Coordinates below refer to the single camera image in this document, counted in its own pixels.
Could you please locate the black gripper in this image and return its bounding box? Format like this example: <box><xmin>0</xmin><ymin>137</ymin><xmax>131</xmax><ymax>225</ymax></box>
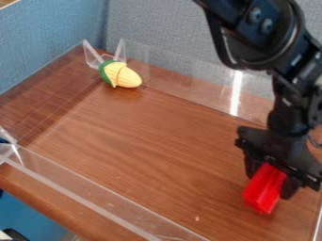
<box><xmin>235</xmin><ymin>126</ymin><xmax>322</xmax><ymax>200</ymax></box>

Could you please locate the red rectangular block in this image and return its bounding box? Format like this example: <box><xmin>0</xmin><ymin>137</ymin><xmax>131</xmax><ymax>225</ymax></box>
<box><xmin>243</xmin><ymin>163</ymin><xmax>287</xmax><ymax>215</ymax></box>

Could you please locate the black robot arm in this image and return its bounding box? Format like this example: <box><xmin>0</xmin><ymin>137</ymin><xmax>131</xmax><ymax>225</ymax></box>
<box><xmin>193</xmin><ymin>0</ymin><xmax>322</xmax><ymax>200</ymax></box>

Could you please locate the yellow toy corn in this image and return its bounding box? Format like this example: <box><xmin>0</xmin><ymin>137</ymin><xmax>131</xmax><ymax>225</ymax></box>
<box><xmin>98</xmin><ymin>60</ymin><xmax>142</xmax><ymax>88</ymax></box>

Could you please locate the clear acrylic back wall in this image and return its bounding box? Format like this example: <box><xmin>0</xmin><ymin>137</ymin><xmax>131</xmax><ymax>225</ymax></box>
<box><xmin>115</xmin><ymin>39</ymin><xmax>274</xmax><ymax>126</ymax></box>

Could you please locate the clear acrylic wall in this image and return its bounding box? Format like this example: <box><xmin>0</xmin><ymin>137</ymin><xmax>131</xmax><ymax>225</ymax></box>
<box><xmin>115</xmin><ymin>39</ymin><xmax>274</xmax><ymax>126</ymax></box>
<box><xmin>0</xmin><ymin>146</ymin><xmax>210</xmax><ymax>241</ymax></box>

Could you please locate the clear acrylic front wall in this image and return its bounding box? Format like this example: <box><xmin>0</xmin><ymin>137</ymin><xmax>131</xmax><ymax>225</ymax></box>
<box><xmin>0</xmin><ymin>146</ymin><xmax>210</xmax><ymax>241</ymax></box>

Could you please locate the clear acrylic corner bracket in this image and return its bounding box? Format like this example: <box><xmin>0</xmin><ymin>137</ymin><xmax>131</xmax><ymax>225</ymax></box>
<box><xmin>82</xmin><ymin>40</ymin><xmax>126</xmax><ymax>70</ymax></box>

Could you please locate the clear acrylic left bracket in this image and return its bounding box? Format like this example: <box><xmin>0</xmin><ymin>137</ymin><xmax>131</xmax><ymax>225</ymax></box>
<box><xmin>0</xmin><ymin>125</ymin><xmax>22</xmax><ymax>165</ymax></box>

